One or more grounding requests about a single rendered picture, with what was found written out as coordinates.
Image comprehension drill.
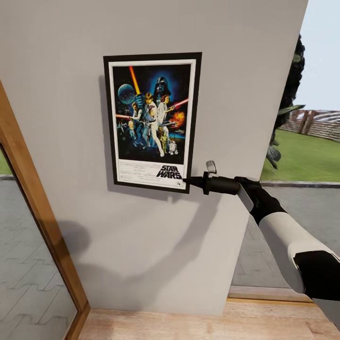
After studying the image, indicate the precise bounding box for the poster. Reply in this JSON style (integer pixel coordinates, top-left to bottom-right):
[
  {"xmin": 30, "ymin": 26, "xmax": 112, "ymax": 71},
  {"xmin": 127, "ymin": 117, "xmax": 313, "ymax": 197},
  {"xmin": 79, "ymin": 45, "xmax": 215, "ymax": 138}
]
[{"xmin": 103, "ymin": 52, "xmax": 202, "ymax": 194}]

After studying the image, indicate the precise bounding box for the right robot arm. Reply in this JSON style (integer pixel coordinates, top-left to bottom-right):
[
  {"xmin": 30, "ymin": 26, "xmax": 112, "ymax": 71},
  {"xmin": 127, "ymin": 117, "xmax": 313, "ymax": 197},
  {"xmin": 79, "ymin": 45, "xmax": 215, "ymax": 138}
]
[{"xmin": 183, "ymin": 160, "xmax": 340, "ymax": 330}]

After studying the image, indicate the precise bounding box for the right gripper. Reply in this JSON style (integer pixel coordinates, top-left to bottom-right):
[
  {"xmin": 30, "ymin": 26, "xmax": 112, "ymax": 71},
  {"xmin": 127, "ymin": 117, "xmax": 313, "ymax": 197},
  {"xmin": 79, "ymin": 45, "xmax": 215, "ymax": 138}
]
[{"xmin": 183, "ymin": 171, "xmax": 228, "ymax": 195}]

